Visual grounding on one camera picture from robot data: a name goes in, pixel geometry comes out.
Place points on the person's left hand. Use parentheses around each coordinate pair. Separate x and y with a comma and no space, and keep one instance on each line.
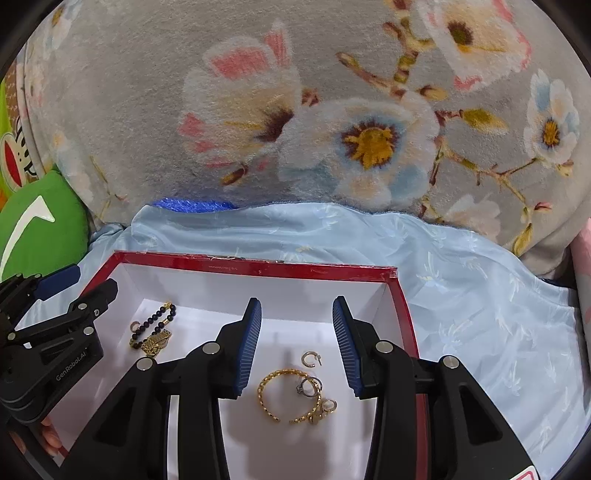
(50,436)

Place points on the grey floral blanket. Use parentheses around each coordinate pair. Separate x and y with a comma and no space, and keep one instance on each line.
(323,69)

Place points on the light blue bed sheet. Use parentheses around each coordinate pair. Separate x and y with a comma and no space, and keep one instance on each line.
(461,300)

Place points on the gold twisted bangle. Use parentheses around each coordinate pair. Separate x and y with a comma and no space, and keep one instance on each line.
(268,381)

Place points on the colourful cartoon pillow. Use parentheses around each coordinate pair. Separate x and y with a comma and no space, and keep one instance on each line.
(18,152)

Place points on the green pillow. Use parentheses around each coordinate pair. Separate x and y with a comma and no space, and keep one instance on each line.
(41,221)

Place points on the gold hoop earring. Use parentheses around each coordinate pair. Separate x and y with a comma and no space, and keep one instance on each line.
(307,359)

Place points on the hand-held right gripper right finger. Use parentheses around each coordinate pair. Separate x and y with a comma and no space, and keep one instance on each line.
(344,350)

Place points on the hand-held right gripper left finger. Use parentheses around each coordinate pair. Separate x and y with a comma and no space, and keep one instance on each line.
(247,350)

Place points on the gold drop earring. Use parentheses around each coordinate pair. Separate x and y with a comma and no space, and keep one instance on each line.
(327,408)

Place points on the blue bubble wrap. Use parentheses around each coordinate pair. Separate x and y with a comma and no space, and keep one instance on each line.
(194,205)

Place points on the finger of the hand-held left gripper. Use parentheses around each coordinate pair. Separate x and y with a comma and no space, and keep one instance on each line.
(57,281)
(94,300)

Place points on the pink pillow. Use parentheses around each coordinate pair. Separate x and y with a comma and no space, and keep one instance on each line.
(582,277)

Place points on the red gift box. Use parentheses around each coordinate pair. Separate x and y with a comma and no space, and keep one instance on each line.
(295,304)

